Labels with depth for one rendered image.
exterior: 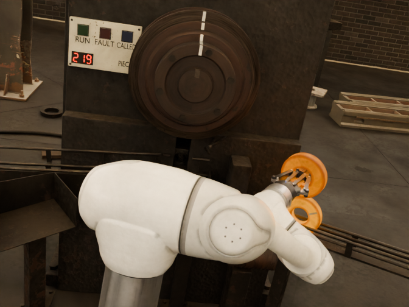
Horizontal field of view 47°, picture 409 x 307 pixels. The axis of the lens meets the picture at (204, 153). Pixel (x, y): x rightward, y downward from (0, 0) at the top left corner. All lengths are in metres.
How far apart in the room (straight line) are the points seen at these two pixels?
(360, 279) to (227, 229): 2.18
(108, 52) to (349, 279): 1.79
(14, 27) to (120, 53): 2.71
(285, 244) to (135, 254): 0.41
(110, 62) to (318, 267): 1.06
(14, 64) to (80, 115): 2.69
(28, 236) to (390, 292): 1.93
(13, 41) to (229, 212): 3.93
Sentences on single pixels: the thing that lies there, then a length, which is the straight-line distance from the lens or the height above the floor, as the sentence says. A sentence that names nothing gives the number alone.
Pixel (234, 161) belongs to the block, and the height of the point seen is 0.80.
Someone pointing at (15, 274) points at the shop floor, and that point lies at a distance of 2.46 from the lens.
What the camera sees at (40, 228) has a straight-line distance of 1.70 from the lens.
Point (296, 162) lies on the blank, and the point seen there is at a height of 0.95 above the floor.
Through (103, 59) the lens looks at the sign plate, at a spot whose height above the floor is 1.10.
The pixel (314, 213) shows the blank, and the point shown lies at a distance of 1.74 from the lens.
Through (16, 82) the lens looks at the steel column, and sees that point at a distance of 4.59.
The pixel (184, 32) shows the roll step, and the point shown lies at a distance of 1.61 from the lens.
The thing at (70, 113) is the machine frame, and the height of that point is 0.87.
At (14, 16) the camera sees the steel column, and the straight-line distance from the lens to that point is 4.44.
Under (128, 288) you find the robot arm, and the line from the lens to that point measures 0.80.
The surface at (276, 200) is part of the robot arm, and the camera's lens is 1.31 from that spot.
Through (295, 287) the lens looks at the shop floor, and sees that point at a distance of 2.59.
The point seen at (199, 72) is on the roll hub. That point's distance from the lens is 1.58.
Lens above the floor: 1.57
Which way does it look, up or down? 25 degrees down
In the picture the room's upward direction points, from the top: 10 degrees clockwise
